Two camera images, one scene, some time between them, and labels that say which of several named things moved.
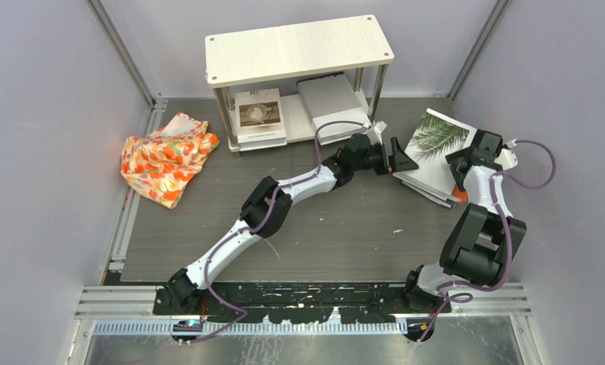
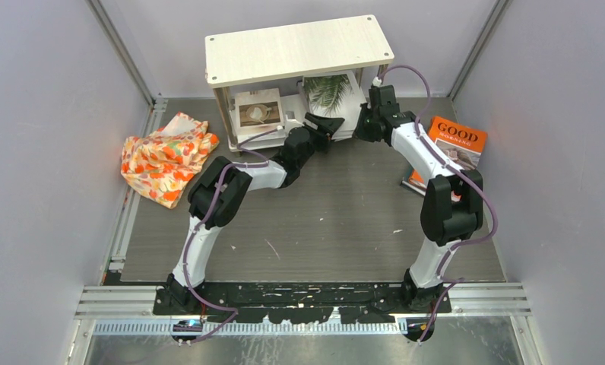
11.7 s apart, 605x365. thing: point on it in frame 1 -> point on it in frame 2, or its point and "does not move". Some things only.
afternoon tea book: [259, 119] does not move
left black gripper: [400, 161] -> [327, 127]
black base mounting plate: [371, 303] does not move
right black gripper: [453, 160] -> [364, 110]
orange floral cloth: [158, 164] does not move
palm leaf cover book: [436, 137] -> [336, 95]
